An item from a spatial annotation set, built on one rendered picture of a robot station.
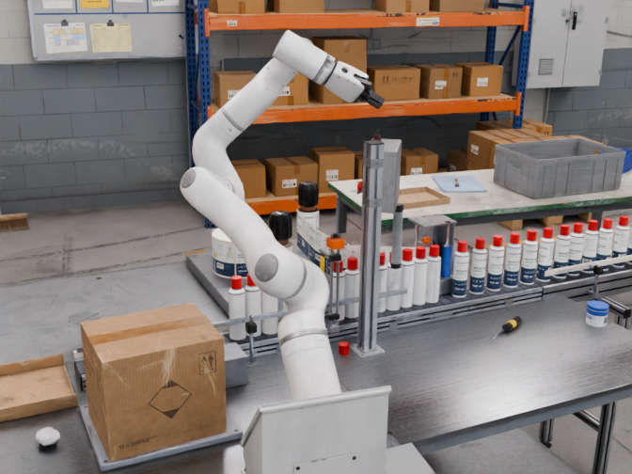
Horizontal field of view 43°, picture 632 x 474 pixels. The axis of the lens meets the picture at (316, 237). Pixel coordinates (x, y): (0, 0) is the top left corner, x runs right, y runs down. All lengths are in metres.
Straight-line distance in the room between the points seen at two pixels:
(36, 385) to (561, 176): 3.00
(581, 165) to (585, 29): 3.53
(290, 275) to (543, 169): 2.65
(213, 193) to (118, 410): 0.61
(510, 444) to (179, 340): 1.70
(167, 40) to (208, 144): 4.45
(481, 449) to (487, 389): 0.88
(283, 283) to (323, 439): 0.39
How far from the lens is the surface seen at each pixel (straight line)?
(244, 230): 2.09
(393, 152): 2.35
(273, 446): 1.76
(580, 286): 3.17
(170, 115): 6.92
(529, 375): 2.51
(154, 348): 1.96
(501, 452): 3.26
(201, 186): 2.16
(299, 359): 1.89
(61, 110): 6.83
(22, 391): 2.45
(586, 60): 8.02
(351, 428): 1.80
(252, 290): 2.46
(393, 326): 2.70
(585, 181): 4.60
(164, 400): 2.01
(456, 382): 2.43
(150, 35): 6.69
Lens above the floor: 2.00
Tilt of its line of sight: 19 degrees down
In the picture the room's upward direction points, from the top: 1 degrees clockwise
